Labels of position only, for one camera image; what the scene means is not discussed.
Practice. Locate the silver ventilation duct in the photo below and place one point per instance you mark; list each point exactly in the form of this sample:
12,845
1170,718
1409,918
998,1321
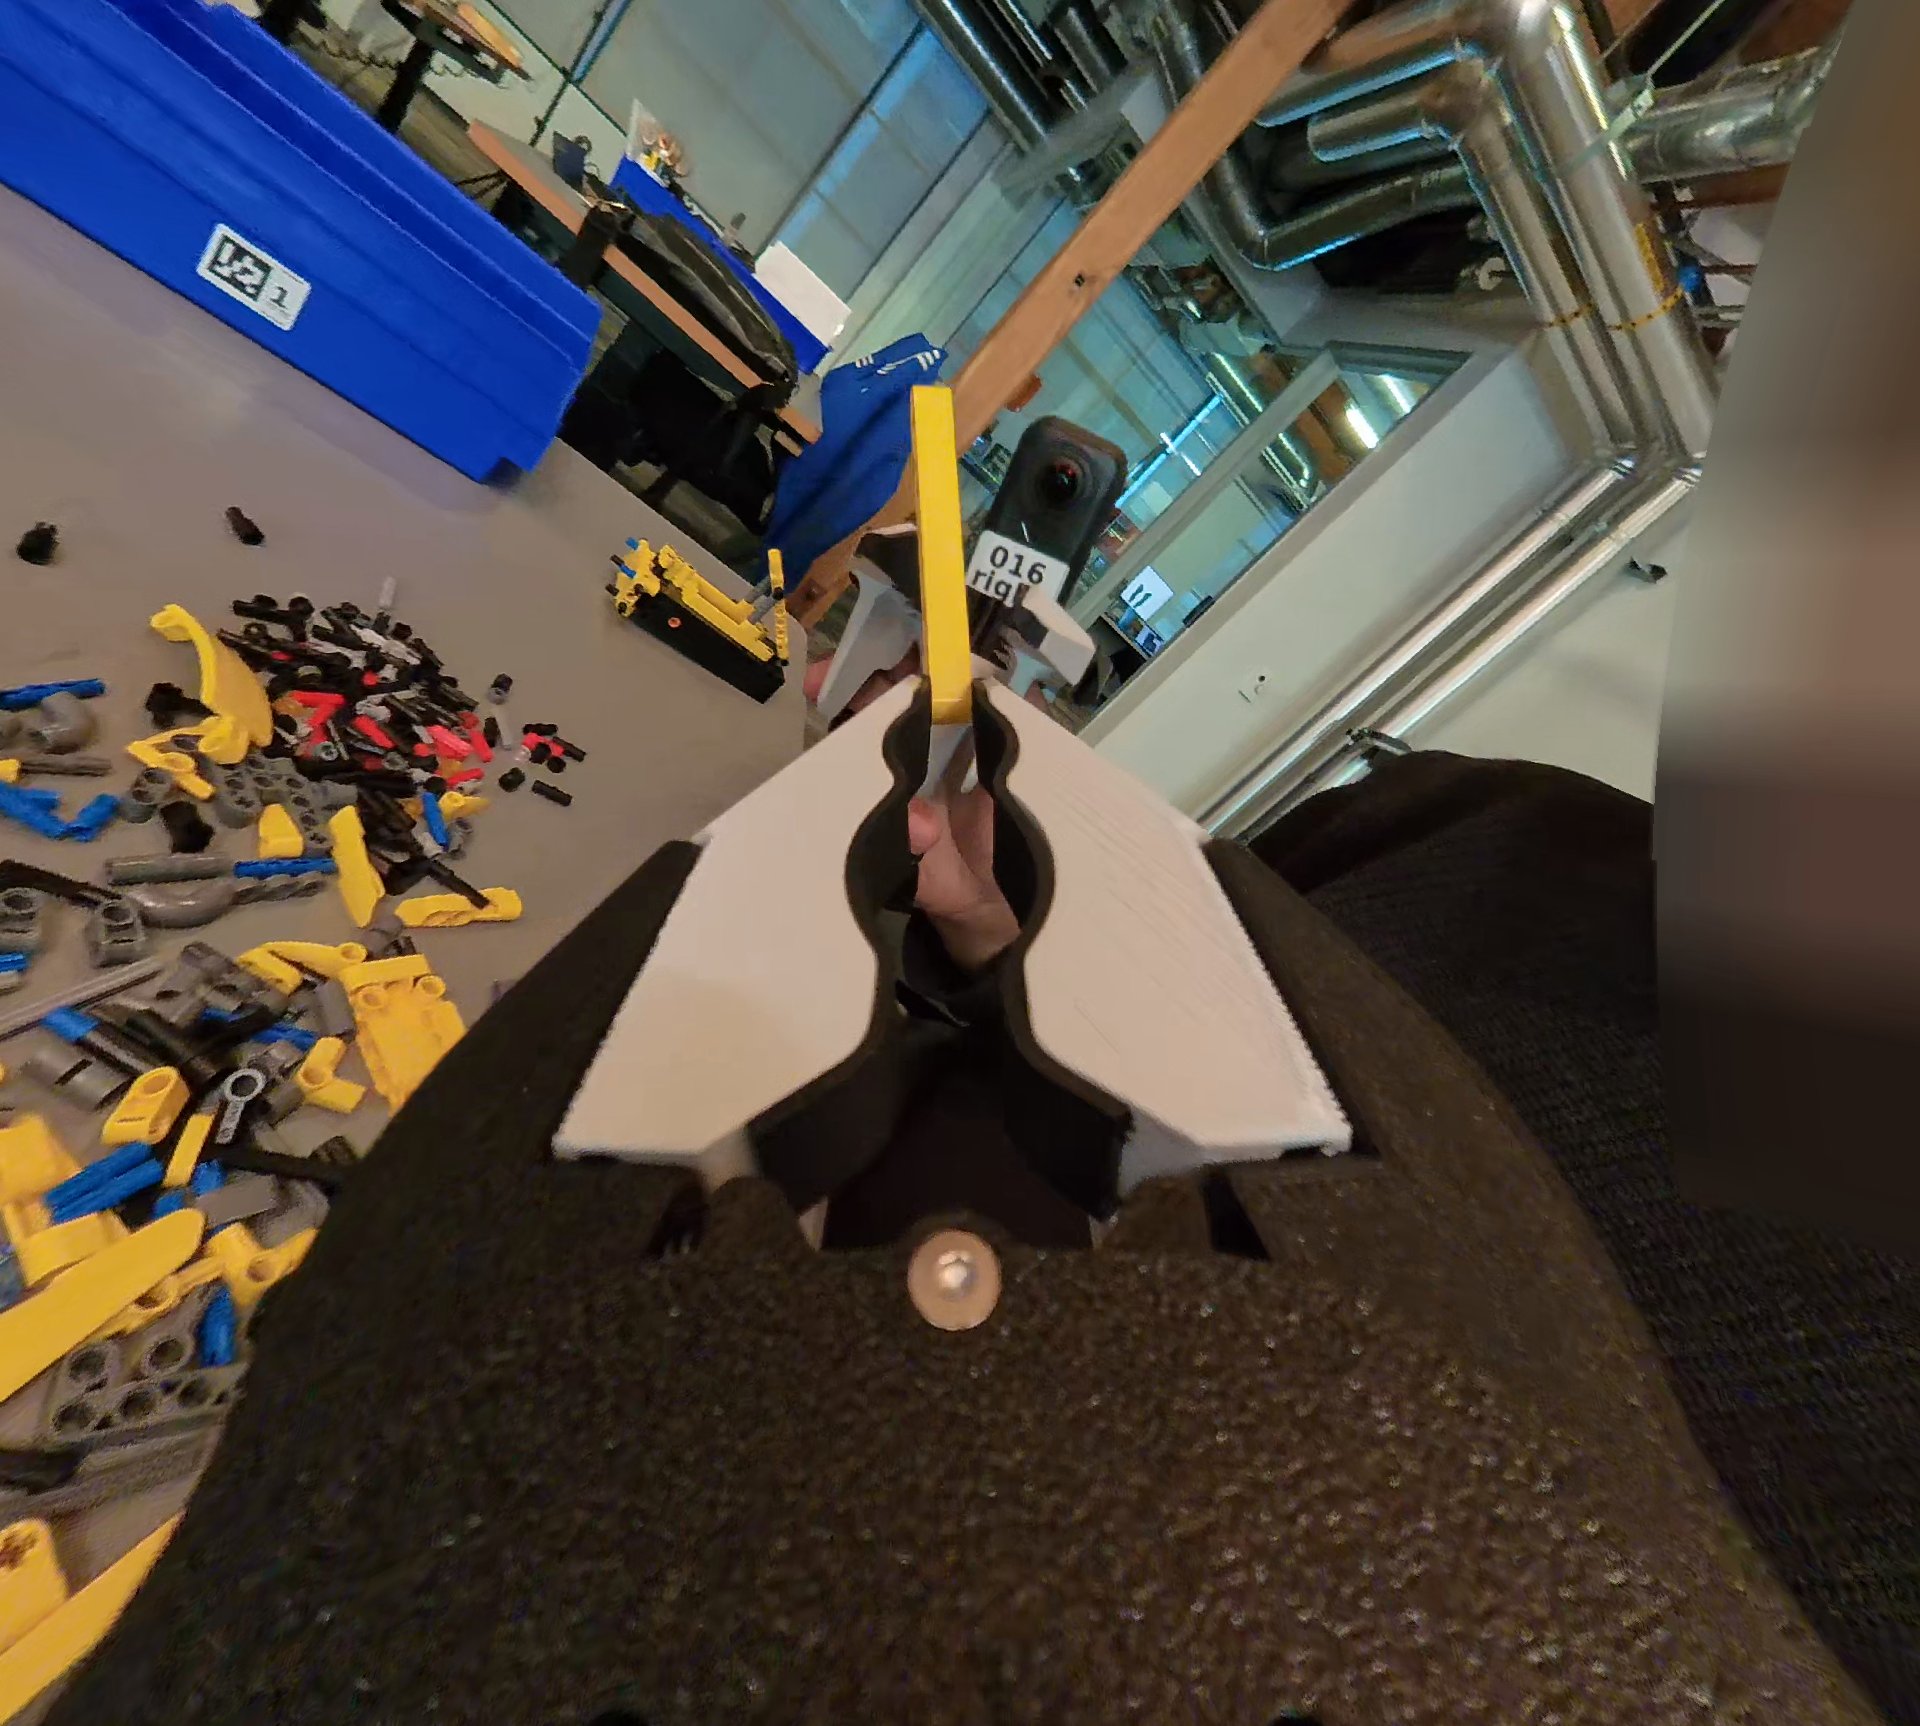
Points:
1561,106

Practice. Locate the wooden ceiling beam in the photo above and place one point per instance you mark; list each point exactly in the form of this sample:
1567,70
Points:
1200,120

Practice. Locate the pile of building bricks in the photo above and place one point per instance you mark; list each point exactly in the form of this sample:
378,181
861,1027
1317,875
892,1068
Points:
344,737

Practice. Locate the black white bin label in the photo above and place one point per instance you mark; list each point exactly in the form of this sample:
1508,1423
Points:
252,279

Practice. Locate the person's right hand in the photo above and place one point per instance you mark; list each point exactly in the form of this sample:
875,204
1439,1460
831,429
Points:
961,886

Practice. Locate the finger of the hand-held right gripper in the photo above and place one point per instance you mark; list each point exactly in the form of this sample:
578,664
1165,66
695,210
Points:
1058,661
885,616

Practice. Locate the black connector pin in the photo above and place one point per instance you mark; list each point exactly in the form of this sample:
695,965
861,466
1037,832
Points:
39,541
244,526

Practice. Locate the blue plastic bin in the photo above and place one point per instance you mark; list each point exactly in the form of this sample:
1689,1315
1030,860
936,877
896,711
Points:
224,150

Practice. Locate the black bag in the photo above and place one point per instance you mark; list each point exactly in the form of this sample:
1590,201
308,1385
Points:
704,287

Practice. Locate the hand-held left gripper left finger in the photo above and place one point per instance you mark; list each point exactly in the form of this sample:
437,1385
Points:
704,990

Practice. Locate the blue cloth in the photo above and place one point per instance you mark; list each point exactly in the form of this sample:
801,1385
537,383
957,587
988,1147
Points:
855,450

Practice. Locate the long yellow brick beam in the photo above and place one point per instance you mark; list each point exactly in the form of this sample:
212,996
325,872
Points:
933,526

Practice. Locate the silver wall pipes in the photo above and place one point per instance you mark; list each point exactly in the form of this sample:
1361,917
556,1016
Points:
1500,616

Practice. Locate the white box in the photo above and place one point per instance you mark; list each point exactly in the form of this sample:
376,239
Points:
795,301

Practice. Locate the yellow black assembled model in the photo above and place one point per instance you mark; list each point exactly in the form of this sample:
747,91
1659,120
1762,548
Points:
704,639

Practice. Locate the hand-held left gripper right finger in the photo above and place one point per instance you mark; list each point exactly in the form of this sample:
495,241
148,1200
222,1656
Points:
1170,976

